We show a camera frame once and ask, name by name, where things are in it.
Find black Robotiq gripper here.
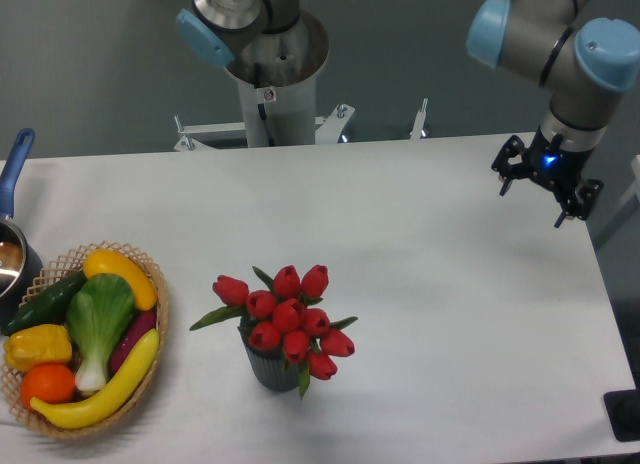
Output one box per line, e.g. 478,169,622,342
491,127,604,228

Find red tulip bouquet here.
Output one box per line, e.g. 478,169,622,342
190,264,358,398

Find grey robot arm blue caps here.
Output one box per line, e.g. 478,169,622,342
176,0,639,220

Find dark grey ribbed vase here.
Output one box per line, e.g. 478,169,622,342
238,317,299,392

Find black device at table edge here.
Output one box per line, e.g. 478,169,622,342
603,389,640,442

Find purple eggplant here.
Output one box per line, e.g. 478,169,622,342
109,310,157,375

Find yellow squash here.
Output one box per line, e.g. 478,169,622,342
83,248,157,311

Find green bok choy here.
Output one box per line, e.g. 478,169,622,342
66,274,135,395

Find woven wicker basket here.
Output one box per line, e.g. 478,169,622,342
1,242,169,439

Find dark green cucumber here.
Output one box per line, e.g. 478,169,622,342
2,271,87,336

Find yellow banana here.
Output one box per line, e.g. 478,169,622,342
30,329,160,429

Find orange fruit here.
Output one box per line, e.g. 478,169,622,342
20,364,76,408

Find yellow bell pepper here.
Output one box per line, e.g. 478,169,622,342
3,324,72,373

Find white furniture frame at right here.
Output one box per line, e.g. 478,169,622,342
592,155,639,252

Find white metal base frame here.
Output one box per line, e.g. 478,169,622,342
173,97,430,152

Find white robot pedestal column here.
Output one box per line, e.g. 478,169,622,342
227,10,329,148

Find blue handled saucepan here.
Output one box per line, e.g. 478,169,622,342
1,128,42,328

